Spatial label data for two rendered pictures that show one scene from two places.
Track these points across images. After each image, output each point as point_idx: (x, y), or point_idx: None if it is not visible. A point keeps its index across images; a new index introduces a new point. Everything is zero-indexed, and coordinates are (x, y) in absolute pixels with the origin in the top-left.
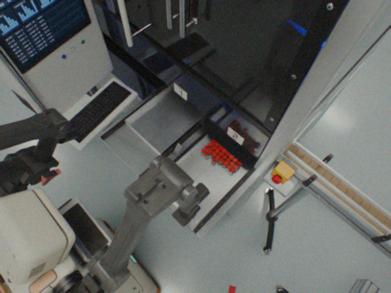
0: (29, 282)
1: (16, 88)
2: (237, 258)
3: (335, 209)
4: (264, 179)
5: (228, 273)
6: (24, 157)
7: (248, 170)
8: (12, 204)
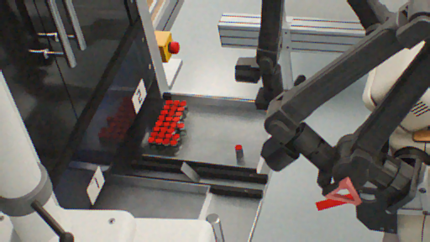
0: None
1: None
2: (272, 219)
3: (170, 20)
4: (170, 85)
5: (303, 220)
6: (345, 152)
7: (172, 93)
8: (395, 69)
